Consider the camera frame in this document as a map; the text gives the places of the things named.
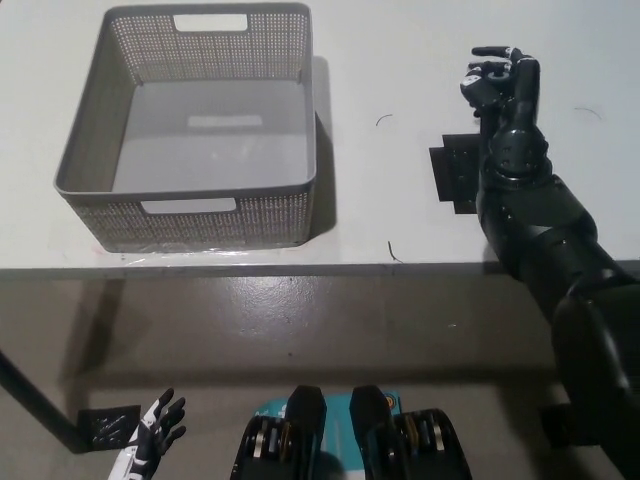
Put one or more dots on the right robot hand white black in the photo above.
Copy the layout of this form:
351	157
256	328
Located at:
517	145

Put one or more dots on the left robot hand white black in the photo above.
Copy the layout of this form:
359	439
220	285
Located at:
147	440

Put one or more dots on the dark metal table leg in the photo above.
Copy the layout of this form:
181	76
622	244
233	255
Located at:
35	395

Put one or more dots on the robot body black teal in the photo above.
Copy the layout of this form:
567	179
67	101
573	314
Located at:
310	430

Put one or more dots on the grey perforated plastic basket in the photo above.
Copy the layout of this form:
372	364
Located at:
205	150

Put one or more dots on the black square base plate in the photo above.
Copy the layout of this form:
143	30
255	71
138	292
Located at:
455	170

